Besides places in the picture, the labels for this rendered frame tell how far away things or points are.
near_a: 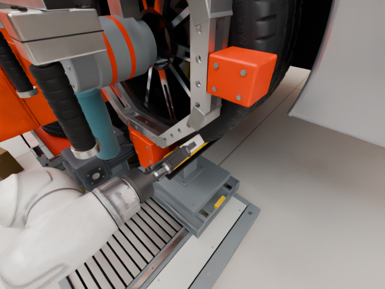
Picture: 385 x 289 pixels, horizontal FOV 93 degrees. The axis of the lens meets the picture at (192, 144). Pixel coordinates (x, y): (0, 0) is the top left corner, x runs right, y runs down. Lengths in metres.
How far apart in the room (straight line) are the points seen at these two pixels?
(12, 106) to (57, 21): 0.69
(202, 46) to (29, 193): 0.41
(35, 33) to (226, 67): 0.24
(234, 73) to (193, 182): 0.70
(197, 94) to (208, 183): 0.63
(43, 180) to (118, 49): 0.31
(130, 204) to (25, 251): 0.15
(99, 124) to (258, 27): 0.51
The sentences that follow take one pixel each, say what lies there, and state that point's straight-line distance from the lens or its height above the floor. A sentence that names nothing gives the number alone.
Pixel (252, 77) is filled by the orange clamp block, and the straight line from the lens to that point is 0.30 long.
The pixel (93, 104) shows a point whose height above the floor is 0.70.
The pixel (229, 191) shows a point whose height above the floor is 0.17.
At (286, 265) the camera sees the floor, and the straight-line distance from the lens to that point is 1.10.
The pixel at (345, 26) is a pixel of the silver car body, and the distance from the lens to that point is 0.42.
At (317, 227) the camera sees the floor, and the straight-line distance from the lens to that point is 1.26.
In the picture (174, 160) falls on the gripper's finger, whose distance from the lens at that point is 0.41.
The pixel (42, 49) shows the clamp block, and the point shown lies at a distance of 0.28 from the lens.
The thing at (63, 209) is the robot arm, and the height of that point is 0.69.
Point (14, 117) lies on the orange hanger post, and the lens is 0.96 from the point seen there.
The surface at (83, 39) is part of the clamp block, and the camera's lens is 0.30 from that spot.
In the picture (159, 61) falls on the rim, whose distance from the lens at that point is 0.66.
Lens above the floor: 0.97
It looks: 41 degrees down
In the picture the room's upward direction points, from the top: straight up
